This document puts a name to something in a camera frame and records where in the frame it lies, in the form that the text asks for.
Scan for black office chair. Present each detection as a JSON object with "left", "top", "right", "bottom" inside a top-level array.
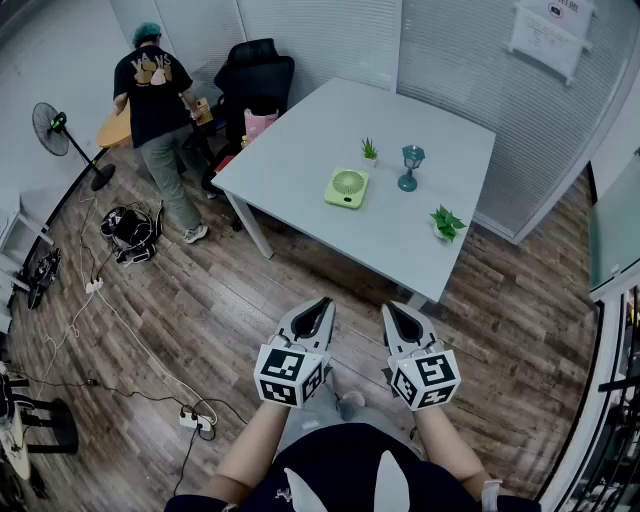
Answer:
[{"left": 200, "top": 38, "right": 296, "bottom": 200}]

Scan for white wrist band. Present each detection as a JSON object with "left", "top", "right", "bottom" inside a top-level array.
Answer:
[{"left": 481, "top": 478, "right": 503, "bottom": 512}]

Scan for dark shirt with white print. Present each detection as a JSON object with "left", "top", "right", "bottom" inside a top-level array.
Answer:
[{"left": 163, "top": 422, "right": 544, "bottom": 512}]

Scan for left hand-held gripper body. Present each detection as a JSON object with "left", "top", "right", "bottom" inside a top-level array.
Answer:
[{"left": 253, "top": 332, "right": 334, "bottom": 410}]

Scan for grey trousers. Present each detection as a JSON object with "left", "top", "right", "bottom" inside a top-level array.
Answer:
[{"left": 273, "top": 383, "right": 427, "bottom": 462}]

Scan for teal lantern table lamp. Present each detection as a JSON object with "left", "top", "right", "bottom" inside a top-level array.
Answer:
[{"left": 397, "top": 144, "right": 426, "bottom": 193}]

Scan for white shelf frame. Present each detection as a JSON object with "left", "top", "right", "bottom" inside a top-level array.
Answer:
[{"left": 0, "top": 193, "right": 55, "bottom": 301}]

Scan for black cable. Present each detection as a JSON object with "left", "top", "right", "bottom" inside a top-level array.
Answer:
[{"left": 19, "top": 372, "right": 249, "bottom": 497}]

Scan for person's left forearm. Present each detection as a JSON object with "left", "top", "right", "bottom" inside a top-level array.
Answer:
[{"left": 213, "top": 399, "right": 292, "bottom": 502}]

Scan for black metal railing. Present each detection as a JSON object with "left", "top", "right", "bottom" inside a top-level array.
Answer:
[{"left": 574, "top": 284, "right": 640, "bottom": 512}]

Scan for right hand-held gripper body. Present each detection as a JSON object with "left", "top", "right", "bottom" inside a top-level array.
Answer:
[{"left": 385, "top": 338, "right": 462, "bottom": 412}]

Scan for black standing floor fan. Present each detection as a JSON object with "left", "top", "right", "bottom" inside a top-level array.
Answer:
[{"left": 31, "top": 101, "right": 117, "bottom": 192}]

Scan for white cable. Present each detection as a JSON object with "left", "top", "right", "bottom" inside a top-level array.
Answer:
[{"left": 42, "top": 287, "right": 219, "bottom": 426}]

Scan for leafy plant in round pot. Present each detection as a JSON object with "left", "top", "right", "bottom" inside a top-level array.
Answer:
[{"left": 429, "top": 204, "right": 468, "bottom": 244}]

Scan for black backpack with cables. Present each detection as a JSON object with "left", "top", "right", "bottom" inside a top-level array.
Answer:
[{"left": 100, "top": 200, "right": 165, "bottom": 267}]

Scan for person's right forearm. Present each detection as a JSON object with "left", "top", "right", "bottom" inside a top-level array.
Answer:
[{"left": 413, "top": 407, "right": 495, "bottom": 497}]

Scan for grey shoe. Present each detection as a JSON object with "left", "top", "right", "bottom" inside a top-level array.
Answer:
[{"left": 335, "top": 390, "right": 367, "bottom": 422}]

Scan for pink bag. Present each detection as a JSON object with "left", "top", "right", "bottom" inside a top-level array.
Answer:
[{"left": 243, "top": 106, "right": 280, "bottom": 142}]

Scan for green small desk fan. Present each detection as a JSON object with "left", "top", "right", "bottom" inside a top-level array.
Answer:
[{"left": 323, "top": 167, "right": 371, "bottom": 210}]

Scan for round wooden table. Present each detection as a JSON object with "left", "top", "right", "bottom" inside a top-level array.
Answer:
[{"left": 95, "top": 97, "right": 134, "bottom": 150}]

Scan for white wall notice holder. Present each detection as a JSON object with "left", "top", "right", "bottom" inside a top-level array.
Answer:
[{"left": 505, "top": 0, "right": 597, "bottom": 87}]

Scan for black gear pile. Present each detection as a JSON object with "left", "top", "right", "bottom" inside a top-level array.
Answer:
[{"left": 23, "top": 248, "right": 64, "bottom": 312}]

